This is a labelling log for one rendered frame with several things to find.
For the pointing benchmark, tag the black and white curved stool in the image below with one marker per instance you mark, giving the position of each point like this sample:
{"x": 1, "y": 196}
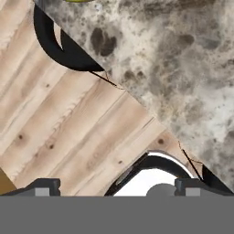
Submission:
{"x": 143, "y": 179}

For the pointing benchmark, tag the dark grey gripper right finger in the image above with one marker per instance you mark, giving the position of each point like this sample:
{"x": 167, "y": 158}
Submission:
{"x": 190, "y": 183}

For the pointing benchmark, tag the yellow-green round object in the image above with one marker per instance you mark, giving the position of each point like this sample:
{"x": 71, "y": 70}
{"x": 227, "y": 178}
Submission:
{"x": 79, "y": 1}

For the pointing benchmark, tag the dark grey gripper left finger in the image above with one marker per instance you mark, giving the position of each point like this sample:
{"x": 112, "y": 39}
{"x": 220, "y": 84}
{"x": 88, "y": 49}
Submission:
{"x": 45, "y": 185}

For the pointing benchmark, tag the brown wooden object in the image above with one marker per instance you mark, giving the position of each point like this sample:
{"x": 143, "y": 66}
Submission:
{"x": 5, "y": 184}

